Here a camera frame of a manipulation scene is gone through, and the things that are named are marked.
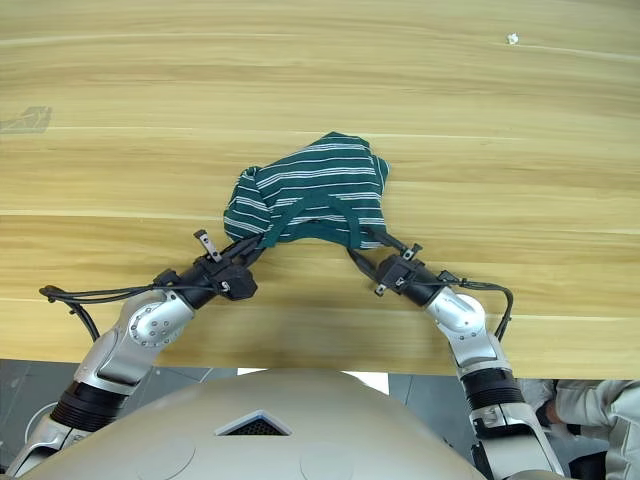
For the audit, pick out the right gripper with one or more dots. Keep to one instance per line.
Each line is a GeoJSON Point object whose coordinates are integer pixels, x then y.
{"type": "Point", "coordinates": [422, 292]}

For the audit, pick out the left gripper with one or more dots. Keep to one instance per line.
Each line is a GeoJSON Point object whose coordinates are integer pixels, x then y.
{"type": "Point", "coordinates": [200, 287]}

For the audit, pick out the green striped T-shirt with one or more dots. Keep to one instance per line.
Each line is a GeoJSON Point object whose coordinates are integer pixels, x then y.
{"type": "Point", "coordinates": [310, 185]}

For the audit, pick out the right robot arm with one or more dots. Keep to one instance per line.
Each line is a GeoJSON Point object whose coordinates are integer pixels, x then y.
{"type": "Point", "coordinates": [465, 320]}

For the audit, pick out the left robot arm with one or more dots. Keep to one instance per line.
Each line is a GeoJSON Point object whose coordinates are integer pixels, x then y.
{"type": "Point", "coordinates": [150, 325]}

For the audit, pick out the robot body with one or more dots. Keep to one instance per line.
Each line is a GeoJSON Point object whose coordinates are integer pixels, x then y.
{"type": "Point", "coordinates": [260, 450]}

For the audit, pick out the white paper scrap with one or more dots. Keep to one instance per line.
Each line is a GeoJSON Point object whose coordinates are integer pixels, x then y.
{"type": "Point", "coordinates": [512, 38]}

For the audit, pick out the person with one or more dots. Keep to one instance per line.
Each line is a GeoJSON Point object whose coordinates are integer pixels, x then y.
{"type": "Point", "coordinates": [600, 415]}

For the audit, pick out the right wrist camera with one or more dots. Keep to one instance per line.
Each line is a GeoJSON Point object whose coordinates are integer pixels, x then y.
{"type": "Point", "coordinates": [402, 272]}

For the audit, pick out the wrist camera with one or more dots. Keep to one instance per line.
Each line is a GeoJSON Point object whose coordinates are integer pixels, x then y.
{"type": "Point", "coordinates": [240, 285]}
{"type": "Point", "coordinates": [402, 272]}

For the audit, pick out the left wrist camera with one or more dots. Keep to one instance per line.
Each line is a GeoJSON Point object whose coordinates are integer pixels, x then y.
{"type": "Point", "coordinates": [240, 285]}

